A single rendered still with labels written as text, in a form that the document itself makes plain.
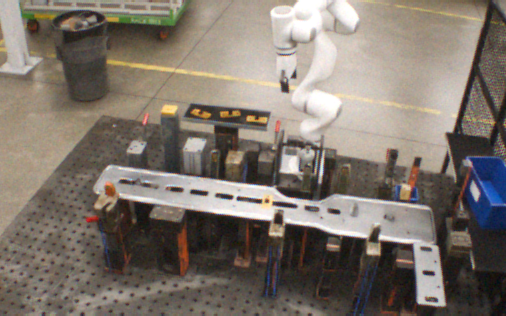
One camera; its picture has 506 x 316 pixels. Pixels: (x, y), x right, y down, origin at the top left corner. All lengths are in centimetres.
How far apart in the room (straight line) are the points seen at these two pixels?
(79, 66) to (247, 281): 292
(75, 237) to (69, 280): 25
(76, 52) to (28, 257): 250
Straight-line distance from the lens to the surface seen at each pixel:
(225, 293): 212
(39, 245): 242
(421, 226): 208
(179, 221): 193
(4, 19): 544
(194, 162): 215
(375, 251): 187
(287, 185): 219
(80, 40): 446
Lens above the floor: 236
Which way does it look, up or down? 37 degrees down
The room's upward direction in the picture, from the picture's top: 2 degrees clockwise
